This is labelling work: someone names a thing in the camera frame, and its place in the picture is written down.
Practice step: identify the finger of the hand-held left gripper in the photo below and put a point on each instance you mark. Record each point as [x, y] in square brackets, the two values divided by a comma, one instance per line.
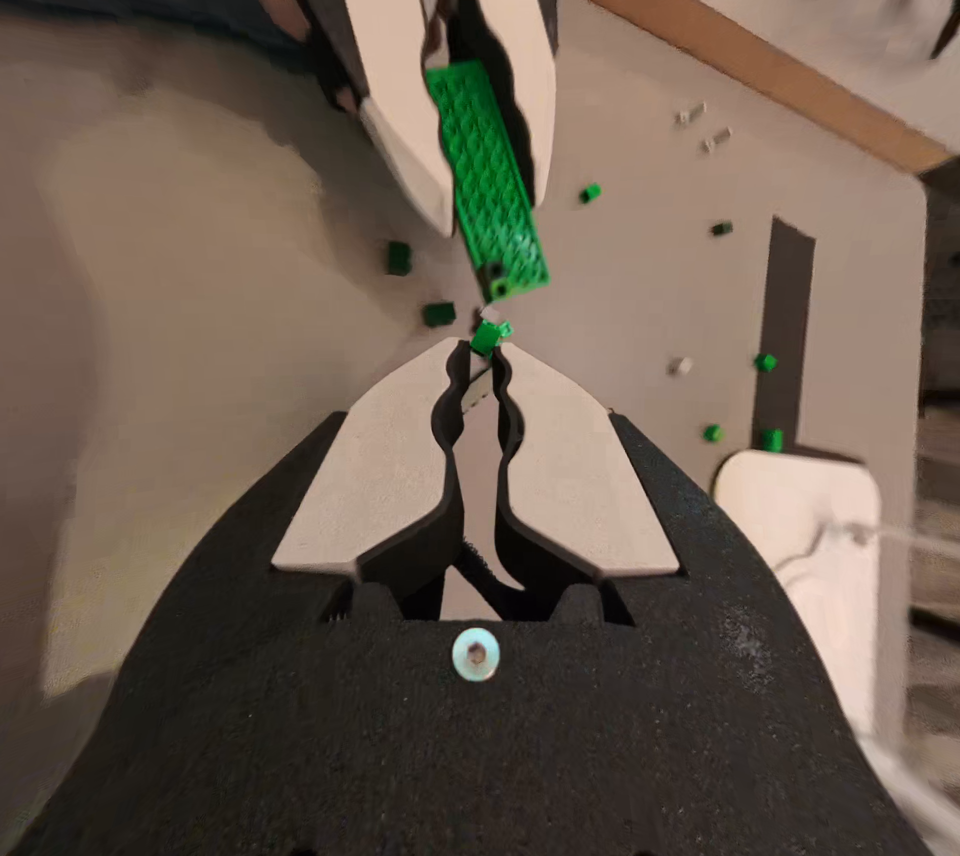
[390, 84]
[529, 61]

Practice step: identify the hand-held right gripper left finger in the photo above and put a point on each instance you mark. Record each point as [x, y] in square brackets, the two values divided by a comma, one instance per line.
[375, 481]

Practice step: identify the white book stand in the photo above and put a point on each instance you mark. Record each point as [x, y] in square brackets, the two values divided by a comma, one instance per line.
[787, 511]

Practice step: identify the olive brown brick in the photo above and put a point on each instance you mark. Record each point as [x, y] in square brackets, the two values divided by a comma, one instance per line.
[439, 313]

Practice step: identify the green studded base plate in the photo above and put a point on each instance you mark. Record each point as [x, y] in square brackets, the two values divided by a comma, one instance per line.
[480, 181]

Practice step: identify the grey desk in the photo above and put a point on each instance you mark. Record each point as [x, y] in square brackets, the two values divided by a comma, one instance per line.
[637, 309]

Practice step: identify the long dark green brick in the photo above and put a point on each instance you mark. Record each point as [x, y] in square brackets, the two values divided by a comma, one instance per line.
[474, 393]

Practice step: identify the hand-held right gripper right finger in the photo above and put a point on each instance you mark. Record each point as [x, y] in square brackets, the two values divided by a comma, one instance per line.
[585, 489]

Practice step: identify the white wood-edged desk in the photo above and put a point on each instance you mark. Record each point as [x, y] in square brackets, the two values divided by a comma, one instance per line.
[787, 46]

